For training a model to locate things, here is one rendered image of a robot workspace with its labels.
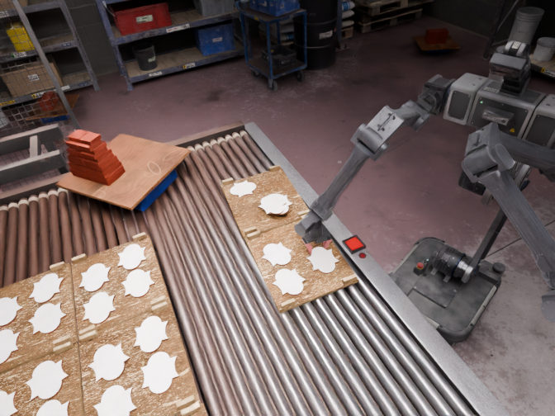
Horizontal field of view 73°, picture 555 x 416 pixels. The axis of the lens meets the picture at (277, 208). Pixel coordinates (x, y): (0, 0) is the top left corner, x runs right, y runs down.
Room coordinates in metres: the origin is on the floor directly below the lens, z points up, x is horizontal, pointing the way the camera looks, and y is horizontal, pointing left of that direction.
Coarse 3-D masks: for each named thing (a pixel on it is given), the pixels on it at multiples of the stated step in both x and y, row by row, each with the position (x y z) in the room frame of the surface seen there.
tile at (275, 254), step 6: (270, 246) 1.09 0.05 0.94; (276, 246) 1.09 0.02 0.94; (282, 246) 1.08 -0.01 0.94; (264, 252) 1.06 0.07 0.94; (270, 252) 1.06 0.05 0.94; (276, 252) 1.05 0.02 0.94; (282, 252) 1.05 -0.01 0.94; (288, 252) 1.05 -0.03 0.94; (264, 258) 1.02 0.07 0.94; (270, 258) 1.02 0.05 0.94; (276, 258) 1.02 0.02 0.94; (282, 258) 1.01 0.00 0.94; (288, 258) 1.01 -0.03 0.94; (276, 264) 0.99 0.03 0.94; (282, 264) 0.98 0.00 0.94
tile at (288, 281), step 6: (282, 270) 0.95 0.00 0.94; (288, 270) 0.95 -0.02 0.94; (294, 270) 0.95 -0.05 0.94; (276, 276) 0.93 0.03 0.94; (282, 276) 0.92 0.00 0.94; (288, 276) 0.92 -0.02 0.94; (294, 276) 0.92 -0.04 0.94; (276, 282) 0.89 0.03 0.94; (282, 282) 0.89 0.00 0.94; (288, 282) 0.89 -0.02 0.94; (294, 282) 0.89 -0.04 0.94; (300, 282) 0.88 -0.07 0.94; (282, 288) 0.86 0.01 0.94; (288, 288) 0.86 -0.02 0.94; (294, 288) 0.86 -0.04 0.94; (300, 288) 0.86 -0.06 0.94; (282, 294) 0.84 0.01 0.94; (294, 294) 0.83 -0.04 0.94
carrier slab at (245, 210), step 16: (256, 176) 1.60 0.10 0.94; (272, 176) 1.59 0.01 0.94; (224, 192) 1.49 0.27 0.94; (256, 192) 1.47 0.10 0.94; (272, 192) 1.46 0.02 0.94; (288, 192) 1.44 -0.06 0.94; (240, 208) 1.36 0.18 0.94; (256, 208) 1.35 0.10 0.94; (288, 208) 1.33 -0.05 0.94; (304, 208) 1.32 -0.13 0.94; (240, 224) 1.25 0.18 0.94; (256, 224) 1.24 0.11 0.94; (272, 224) 1.23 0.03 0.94; (288, 224) 1.23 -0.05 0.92
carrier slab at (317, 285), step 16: (256, 240) 1.14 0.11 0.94; (272, 240) 1.13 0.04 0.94; (288, 240) 1.12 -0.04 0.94; (256, 256) 1.05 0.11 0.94; (304, 256) 1.02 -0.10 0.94; (336, 256) 1.01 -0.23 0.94; (272, 272) 0.95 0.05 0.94; (304, 272) 0.94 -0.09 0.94; (320, 272) 0.93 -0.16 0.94; (336, 272) 0.92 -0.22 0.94; (352, 272) 0.92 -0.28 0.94; (272, 288) 0.87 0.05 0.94; (304, 288) 0.86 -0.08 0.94; (320, 288) 0.85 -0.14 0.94; (336, 288) 0.85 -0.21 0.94
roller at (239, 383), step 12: (168, 204) 1.46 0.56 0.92; (168, 216) 1.37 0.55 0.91; (180, 228) 1.28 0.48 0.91; (180, 240) 1.19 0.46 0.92; (192, 264) 1.05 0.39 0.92; (192, 276) 0.99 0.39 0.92; (204, 288) 0.92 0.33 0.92; (204, 300) 0.85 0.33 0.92; (216, 324) 0.74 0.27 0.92; (216, 336) 0.70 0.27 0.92; (228, 348) 0.65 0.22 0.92; (228, 360) 0.60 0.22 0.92; (228, 372) 0.56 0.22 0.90; (240, 372) 0.56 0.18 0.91; (240, 384) 0.52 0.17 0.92; (240, 396) 0.48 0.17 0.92; (252, 408) 0.44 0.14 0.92
